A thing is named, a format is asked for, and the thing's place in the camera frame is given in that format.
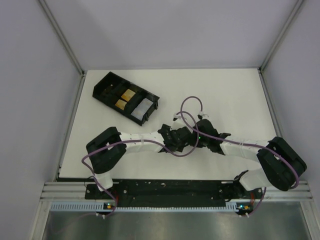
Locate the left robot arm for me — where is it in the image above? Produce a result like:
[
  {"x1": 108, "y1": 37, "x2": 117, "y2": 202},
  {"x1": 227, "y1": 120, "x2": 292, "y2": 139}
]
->
[{"x1": 86, "y1": 123, "x2": 199, "y2": 192}]

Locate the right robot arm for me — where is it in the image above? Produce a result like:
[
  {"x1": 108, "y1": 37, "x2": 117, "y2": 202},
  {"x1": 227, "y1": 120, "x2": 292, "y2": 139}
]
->
[{"x1": 193, "y1": 118, "x2": 307, "y2": 192}]

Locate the white card in tray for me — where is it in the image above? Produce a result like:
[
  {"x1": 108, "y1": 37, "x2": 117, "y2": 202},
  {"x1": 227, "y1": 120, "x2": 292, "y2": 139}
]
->
[{"x1": 131, "y1": 98, "x2": 153, "y2": 121}]

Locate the upper gold card in tray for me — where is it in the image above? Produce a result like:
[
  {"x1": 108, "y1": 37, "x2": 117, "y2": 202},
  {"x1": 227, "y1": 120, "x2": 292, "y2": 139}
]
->
[{"x1": 121, "y1": 89, "x2": 136, "y2": 102}]

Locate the gold card in tray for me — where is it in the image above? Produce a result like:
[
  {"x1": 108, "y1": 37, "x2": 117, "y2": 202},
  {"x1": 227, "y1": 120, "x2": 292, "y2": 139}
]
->
[
  {"x1": 121, "y1": 89, "x2": 136, "y2": 102},
  {"x1": 115, "y1": 99, "x2": 127, "y2": 110}
]

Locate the lower gold card in tray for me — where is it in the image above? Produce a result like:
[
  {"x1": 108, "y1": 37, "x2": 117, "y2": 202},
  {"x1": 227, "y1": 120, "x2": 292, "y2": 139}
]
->
[{"x1": 115, "y1": 99, "x2": 127, "y2": 110}]

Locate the black organizer tray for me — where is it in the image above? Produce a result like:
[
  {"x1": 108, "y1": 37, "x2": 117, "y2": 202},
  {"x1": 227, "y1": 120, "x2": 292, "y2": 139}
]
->
[{"x1": 92, "y1": 71, "x2": 160, "y2": 126}]

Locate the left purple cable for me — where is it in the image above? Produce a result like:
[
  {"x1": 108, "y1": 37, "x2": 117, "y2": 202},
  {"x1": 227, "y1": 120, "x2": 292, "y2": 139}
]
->
[{"x1": 82, "y1": 111, "x2": 201, "y2": 218}]

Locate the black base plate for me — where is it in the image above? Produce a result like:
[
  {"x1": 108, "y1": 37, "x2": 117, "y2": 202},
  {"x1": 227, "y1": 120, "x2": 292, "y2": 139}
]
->
[{"x1": 84, "y1": 178, "x2": 265, "y2": 208}]

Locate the grey slotted cable duct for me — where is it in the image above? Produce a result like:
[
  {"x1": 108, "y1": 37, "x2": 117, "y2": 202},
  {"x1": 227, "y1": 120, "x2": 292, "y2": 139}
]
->
[{"x1": 49, "y1": 201, "x2": 238, "y2": 213}]

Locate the aluminium front rail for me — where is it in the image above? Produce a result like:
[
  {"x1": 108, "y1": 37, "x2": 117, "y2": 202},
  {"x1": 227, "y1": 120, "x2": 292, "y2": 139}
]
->
[{"x1": 41, "y1": 181, "x2": 313, "y2": 201}]

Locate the right aluminium frame post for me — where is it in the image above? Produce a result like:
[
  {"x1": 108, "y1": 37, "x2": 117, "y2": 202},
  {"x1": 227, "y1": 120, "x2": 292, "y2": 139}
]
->
[{"x1": 259, "y1": 0, "x2": 306, "y2": 73}]

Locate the aluminium frame post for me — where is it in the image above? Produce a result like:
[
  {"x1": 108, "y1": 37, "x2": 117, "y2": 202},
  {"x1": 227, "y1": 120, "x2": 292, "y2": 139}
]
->
[
  {"x1": 259, "y1": 0, "x2": 306, "y2": 73},
  {"x1": 36, "y1": 0, "x2": 85, "y2": 76}
]

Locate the left aluminium frame post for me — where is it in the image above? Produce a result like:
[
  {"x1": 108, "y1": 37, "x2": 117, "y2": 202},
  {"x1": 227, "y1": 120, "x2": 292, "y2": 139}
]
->
[{"x1": 36, "y1": 0, "x2": 85, "y2": 76}]

